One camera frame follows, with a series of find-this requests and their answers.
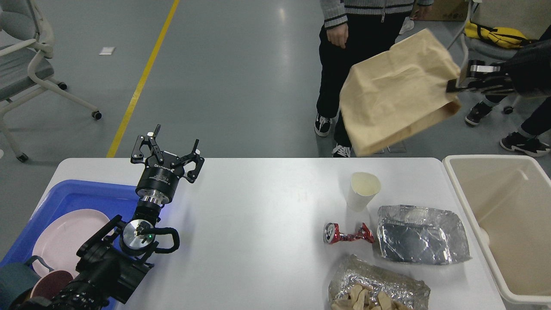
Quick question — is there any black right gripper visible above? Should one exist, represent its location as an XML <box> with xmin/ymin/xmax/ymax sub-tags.
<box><xmin>446</xmin><ymin>40</ymin><xmax>551</xmax><ymax>98</ymax></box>

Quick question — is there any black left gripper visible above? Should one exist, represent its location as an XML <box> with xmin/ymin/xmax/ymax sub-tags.
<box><xmin>130</xmin><ymin>124</ymin><xmax>205</xmax><ymax>203</ymax></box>

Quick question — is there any brown paper bag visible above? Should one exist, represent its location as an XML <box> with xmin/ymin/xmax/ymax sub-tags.
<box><xmin>339</xmin><ymin>29</ymin><xmax>461</xmax><ymax>157</ymax></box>

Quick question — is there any pink plate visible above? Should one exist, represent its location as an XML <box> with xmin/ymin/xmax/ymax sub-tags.
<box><xmin>32</xmin><ymin>209</ymin><xmax>110</xmax><ymax>277</ymax></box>

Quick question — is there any pink mug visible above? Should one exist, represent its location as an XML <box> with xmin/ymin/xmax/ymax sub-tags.
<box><xmin>29</xmin><ymin>270</ymin><xmax>74</xmax><ymax>299</ymax></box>

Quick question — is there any dark teal mug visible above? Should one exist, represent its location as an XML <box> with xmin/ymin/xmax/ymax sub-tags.
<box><xmin>0</xmin><ymin>255</ymin><xmax>54</xmax><ymax>310</ymax></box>

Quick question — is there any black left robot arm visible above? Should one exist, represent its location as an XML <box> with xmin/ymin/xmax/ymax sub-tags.
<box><xmin>9</xmin><ymin>125</ymin><xmax>204</xmax><ymax>310</ymax></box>

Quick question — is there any yellow backpack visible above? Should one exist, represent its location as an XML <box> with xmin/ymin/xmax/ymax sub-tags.
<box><xmin>464</xmin><ymin>20</ymin><xmax>539</xmax><ymax>49</ymax></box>

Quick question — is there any person in black sneakers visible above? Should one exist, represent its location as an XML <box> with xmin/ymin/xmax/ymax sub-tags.
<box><xmin>464</xmin><ymin>26</ymin><xmax>551</xmax><ymax>158</ymax></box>

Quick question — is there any cardboard box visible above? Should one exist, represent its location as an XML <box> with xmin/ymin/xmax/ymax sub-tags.
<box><xmin>420</xmin><ymin>0</ymin><xmax>468</xmax><ymax>22</ymax></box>

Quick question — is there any person in white sneakers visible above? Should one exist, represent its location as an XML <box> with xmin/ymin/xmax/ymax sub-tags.
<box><xmin>398</xmin><ymin>16</ymin><xmax>415</xmax><ymax>35</ymax></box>

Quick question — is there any grey chair right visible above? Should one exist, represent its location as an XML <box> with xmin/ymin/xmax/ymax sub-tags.
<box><xmin>458</xmin><ymin>0</ymin><xmax>550</xmax><ymax>125</ymax></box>

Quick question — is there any right metal floor plate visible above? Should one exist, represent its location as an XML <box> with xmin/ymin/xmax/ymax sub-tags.
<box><xmin>387</xmin><ymin>142</ymin><xmax>407</xmax><ymax>154</ymax></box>

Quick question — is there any blue plastic tray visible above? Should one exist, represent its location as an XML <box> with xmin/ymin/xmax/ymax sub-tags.
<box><xmin>1</xmin><ymin>180</ymin><xmax>139</xmax><ymax>267</ymax></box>

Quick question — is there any person in black canvas shoes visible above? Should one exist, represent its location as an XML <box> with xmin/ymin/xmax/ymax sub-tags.
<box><xmin>314</xmin><ymin>0</ymin><xmax>433</xmax><ymax>158</ymax></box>

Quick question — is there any white plastic bin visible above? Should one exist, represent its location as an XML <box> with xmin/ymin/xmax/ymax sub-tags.
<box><xmin>443</xmin><ymin>155</ymin><xmax>551</xmax><ymax>307</ymax></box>

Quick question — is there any white paper cup on table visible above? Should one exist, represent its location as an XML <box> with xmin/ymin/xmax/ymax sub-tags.
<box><xmin>346</xmin><ymin>171</ymin><xmax>381</xmax><ymax>212</ymax></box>

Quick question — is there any white paper cup in bin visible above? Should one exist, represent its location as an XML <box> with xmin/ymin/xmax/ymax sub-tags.
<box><xmin>478</xmin><ymin>227</ymin><xmax>490</xmax><ymax>247</ymax></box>

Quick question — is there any crumpled silver foil bag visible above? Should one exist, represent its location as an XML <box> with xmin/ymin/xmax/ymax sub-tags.
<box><xmin>376</xmin><ymin>205</ymin><xmax>471</xmax><ymax>266</ymax></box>

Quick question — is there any grey office chair left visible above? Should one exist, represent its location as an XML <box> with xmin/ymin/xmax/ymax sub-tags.
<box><xmin>0</xmin><ymin>0</ymin><xmax>103</xmax><ymax>163</ymax></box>

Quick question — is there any crushed red soda can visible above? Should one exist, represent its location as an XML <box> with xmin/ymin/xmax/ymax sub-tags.
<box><xmin>322</xmin><ymin>222</ymin><xmax>375</xmax><ymax>245</ymax></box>

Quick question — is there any crumpled aluminium foil front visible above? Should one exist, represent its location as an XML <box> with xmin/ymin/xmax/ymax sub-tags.
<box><xmin>328</xmin><ymin>255</ymin><xmax>430</xmax><ymax>310</ymax></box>

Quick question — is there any brown crumpled paper in foil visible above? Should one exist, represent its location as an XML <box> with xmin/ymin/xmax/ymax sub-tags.
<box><xmin>331</xmin><ymin>284</ymin><xmax>409</xmax><ymax>310</ymax></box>

